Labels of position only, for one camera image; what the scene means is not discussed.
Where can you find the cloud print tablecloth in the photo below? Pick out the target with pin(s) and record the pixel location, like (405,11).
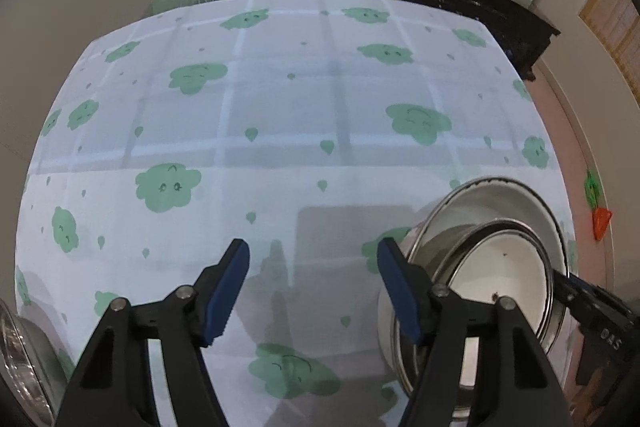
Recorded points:
(300,107)

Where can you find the small steel bowl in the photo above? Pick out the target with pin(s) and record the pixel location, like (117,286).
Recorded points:
(440,252)

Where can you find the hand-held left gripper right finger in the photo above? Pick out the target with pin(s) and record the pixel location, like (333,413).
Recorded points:
(400,292)

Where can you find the orange toy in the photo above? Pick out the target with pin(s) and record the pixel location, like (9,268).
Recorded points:
(602,222)

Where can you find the green toy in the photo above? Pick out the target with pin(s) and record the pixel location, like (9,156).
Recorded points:
(592,189)

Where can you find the large white enamel bowl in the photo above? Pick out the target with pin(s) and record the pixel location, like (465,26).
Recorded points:
(527,207)

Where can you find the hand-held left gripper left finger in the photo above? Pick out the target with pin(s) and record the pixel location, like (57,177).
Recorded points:
(225,292)

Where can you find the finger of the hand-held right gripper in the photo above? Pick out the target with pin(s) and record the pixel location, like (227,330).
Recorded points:
(575,291)

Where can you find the large steel bowl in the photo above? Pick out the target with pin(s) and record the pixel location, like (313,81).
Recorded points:
(22,357)

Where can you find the yellow patterned curtain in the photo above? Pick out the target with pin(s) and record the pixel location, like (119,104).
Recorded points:
(617,22)

